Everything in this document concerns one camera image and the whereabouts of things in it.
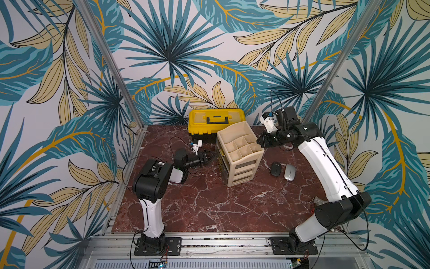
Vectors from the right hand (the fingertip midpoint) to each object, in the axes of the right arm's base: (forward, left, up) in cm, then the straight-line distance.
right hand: (259, 140), depth 76 cm
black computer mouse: (0, -15, -27) cm, 31 cm away
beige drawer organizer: (-3, +10, -3) cm, 10 cm away
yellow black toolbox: (+22, +26, -11) cm, 36 cm away
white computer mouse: (-3, -22, -26) cm, 34 cm away
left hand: (+1, +19, -14) cm, 24 cm away
